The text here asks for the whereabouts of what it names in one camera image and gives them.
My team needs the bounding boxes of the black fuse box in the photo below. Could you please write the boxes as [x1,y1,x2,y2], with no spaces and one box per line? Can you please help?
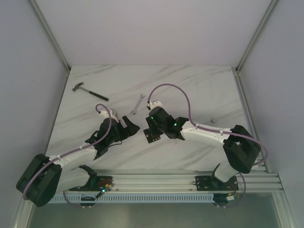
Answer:
[143,128,161,143]

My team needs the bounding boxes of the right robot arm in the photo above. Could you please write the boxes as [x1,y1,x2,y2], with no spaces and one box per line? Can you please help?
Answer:
[143,106,261,190]

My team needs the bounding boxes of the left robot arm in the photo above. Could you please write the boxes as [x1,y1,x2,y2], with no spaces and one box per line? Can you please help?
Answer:
[16,116,140,207]

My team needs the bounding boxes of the silver wrench centre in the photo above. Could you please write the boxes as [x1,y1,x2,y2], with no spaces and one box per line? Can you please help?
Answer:
[130,94,145,114]

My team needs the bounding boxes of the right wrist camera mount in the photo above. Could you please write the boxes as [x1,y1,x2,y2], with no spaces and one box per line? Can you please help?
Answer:
[147,100,162,110]

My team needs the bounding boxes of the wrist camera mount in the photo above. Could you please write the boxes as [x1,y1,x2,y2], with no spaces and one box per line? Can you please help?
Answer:
[99,109,119,122]
[147,100,162,110]

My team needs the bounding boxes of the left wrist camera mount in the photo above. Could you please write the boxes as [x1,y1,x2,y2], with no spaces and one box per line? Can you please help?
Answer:
[99,109,119,122]

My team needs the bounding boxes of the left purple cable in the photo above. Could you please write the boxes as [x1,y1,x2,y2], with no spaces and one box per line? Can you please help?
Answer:
[23,104,113,209]

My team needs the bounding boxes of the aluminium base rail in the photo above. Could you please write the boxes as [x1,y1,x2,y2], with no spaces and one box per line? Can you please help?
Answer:
[47,170,283,207]

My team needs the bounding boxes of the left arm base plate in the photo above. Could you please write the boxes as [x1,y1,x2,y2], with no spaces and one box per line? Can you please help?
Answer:
[69,176,113,191]

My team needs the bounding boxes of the black handled hammer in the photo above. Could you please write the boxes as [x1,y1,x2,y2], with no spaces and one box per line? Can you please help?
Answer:
[72,82,109,102]

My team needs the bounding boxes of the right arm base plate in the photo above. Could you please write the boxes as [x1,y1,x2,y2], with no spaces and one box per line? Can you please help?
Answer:
[192,176,239,191]

